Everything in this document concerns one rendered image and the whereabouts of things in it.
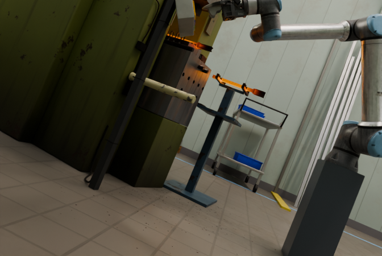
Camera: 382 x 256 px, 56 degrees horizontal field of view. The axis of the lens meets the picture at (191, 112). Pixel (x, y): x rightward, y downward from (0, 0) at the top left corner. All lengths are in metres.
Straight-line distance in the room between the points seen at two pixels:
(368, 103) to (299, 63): 4.27
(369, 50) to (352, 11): 4.66
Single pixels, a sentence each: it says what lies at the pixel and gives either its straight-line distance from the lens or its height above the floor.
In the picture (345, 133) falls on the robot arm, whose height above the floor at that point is 0.79.
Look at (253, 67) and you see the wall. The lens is 6.21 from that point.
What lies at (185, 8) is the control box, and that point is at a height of 0.98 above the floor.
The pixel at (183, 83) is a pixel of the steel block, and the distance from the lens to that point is 2.30.
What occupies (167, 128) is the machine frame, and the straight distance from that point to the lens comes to 2.31.
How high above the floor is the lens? 0.48
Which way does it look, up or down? 2 degrees up
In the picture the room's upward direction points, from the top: 23 degrees clockwise
